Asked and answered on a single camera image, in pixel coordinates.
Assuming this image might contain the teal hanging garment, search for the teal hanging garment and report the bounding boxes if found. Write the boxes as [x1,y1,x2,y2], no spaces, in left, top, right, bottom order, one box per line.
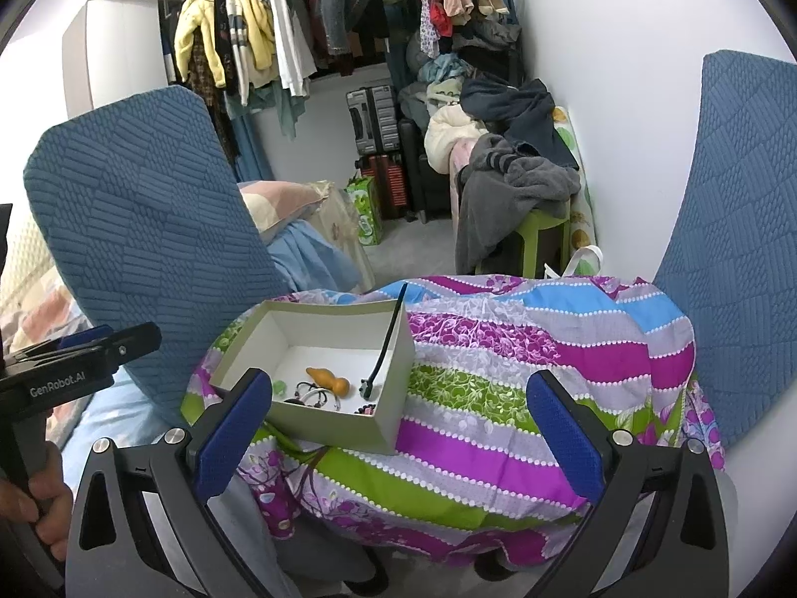
[227,84,307,142]

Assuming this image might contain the cream padded garment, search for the cream padded garment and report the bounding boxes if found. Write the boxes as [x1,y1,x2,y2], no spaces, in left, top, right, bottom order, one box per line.
[425,103,491,176]

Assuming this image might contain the hanging socks and underwear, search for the hanging socks and underwear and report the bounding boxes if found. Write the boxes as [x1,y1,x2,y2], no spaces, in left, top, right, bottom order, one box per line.
[414,0,510,55]

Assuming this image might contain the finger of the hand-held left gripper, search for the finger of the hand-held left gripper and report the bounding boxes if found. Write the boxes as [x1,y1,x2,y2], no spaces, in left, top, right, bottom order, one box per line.
[56,325,114,351]
[5,322,163,376]

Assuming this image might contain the orange gourd pendant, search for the orange gourd pendant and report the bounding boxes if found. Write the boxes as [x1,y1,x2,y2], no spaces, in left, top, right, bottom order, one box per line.
[305,366,351,397]

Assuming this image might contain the beige padded headboard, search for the beige padded headboard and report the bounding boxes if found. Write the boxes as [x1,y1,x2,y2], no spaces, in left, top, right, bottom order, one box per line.
[5,212,52,301]

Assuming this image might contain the gray suitcase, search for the gray suitcase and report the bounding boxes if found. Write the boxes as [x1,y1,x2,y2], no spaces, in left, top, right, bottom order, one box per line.
[346,86,400,156]

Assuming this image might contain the white cabinet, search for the white cabinet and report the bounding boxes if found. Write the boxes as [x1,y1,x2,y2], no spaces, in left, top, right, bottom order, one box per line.
[65,0,170,121]

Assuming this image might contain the red suitcase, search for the red suitcase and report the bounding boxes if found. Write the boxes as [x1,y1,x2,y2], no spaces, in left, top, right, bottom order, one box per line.
[358,152,413,221]

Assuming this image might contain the beige lace cloth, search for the beige lace cloth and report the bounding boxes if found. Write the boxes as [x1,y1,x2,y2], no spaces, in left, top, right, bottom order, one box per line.
[311,180,379,292]

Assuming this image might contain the navy hoodie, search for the navy hoodie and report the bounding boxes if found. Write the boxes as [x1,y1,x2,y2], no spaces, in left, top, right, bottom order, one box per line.
[459,78,581,170]

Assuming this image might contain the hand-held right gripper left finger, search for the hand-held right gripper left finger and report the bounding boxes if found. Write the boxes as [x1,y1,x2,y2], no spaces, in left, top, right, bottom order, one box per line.
[67,369,273,598]

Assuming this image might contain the gray fleece garment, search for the gray fleece garment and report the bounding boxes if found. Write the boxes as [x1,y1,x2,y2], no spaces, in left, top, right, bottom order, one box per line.
[454,137,584,273]

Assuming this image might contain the striped floral printed cloth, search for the striped floral printed cloth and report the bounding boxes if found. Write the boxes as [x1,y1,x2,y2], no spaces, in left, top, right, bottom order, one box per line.
[180,274,726,568]

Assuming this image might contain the checked pastel quilt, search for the checked pastel quilt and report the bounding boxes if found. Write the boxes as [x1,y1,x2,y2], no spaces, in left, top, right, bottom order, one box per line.
[0,274,88,357]

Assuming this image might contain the person's left leg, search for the person's left leg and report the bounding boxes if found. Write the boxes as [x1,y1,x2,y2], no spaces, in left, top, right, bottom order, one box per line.
[218,479,300,598]

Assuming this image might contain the white shirt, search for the white shirt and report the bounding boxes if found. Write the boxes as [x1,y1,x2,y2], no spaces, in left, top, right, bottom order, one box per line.
[269,0,318,99]

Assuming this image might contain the floral printed board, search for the floral printed board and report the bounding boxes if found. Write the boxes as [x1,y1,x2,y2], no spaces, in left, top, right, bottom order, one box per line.
[551,106,603,276]

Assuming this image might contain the green plastic stool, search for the green plastic stool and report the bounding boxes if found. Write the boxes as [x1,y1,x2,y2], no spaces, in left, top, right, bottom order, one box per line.
[517,199,572,279]

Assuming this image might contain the blue quilted cushion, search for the blue quilted cushion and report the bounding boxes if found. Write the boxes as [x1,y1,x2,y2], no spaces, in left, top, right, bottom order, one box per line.
[654,50,797,449]
[23,86,293,425]

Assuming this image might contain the yellow hoodie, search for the yellow hoodie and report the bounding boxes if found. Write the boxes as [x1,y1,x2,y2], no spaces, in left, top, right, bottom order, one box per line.
[174,0,228,89]
[240,0,276,89]

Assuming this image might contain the person's left hand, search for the person's left hand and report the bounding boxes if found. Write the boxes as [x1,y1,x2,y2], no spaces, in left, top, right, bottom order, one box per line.
[0,448,74,543]

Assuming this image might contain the checked pillow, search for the checked pillow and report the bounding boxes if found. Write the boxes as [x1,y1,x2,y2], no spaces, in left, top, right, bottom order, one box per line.
[237,180,331,242]

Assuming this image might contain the green shopping bag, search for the green shopping bag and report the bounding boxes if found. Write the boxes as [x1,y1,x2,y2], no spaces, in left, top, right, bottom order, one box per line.
[346,175,383,248]

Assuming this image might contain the white cardboard box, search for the white cardboard box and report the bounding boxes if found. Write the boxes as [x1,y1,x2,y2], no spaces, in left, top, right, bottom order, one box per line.
[208,298,416,455]

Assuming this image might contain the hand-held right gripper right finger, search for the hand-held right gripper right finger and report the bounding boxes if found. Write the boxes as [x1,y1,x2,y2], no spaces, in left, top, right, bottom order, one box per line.
[526,369,731,598]

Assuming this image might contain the light blue bed sheet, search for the light blue bed sheet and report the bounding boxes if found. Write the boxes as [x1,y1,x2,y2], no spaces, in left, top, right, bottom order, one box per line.
[267,221,363,295]

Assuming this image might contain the white bag handle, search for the white bag handle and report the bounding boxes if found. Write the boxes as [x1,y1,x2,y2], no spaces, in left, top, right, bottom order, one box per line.
[544,246,606,279]

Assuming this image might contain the striped sweater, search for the striped sweater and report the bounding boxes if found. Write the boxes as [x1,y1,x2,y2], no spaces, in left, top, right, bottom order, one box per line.
[224,0,254,107]

